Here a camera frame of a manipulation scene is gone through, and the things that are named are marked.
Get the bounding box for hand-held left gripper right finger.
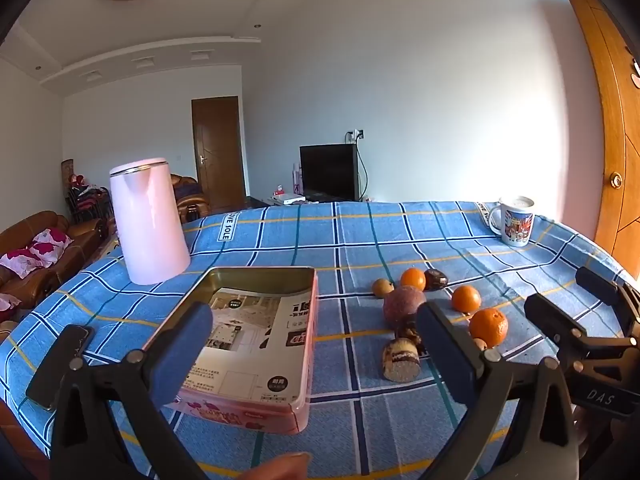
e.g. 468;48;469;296
416;301;581;480

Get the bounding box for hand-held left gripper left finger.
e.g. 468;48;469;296
50;301;215;480

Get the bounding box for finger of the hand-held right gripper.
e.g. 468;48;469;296
575;266;640;333
524;292;640;366

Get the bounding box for orange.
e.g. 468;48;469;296
468;308;509;348
451;285;482;313
400;267;427;292

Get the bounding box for round oat snack roll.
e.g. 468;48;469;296
382;337;422;383

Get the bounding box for purple passion fruit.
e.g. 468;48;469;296
383;285;427;330

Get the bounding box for pink metal tin box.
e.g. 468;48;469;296
157;266;319;434

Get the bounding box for person's left hand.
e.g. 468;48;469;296
245;452;312;480

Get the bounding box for white printed mug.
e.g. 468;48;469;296
488;196;536;247

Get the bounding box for wooden coffee table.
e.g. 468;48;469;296
97;237;122;262

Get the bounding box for black smartphone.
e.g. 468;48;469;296
25;325;96;411

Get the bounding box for pink electric kettle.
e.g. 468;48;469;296
109;157;192;286

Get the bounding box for brown leather armchair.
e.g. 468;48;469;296
170;174;212;223

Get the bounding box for light wooden door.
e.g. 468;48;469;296
559;0;640;281

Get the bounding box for brown leather sofa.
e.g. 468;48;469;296
0;211;113;311

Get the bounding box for blue plaid tablecloth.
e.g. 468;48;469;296
0;201;636;480

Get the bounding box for stacked red black chairs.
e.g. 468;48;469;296
67;185;112;224

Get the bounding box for low television stand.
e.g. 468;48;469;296
250;192;372;207

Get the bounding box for dark brown interior door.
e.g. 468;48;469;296
191;97;247;213

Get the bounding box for black television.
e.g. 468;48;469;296
299;143;360;202

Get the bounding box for black power cable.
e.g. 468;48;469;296
356;140;370;202

